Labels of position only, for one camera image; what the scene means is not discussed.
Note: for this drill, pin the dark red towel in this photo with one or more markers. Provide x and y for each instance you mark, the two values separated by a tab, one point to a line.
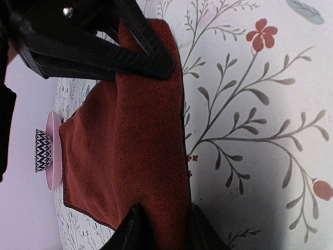
125	146

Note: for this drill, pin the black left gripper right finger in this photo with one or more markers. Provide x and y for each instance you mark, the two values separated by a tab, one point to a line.
201	233

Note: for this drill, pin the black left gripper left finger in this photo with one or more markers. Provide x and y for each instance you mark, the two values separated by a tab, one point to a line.
134	232

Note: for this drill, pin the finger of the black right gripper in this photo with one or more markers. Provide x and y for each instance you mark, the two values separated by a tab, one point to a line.
156	61

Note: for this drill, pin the pink plate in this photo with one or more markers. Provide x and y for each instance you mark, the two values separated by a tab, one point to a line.
54	171

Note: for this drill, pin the patterned small bowl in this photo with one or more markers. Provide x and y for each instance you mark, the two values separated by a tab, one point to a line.
42	150

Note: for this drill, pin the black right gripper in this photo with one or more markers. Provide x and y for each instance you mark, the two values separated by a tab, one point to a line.
58	39

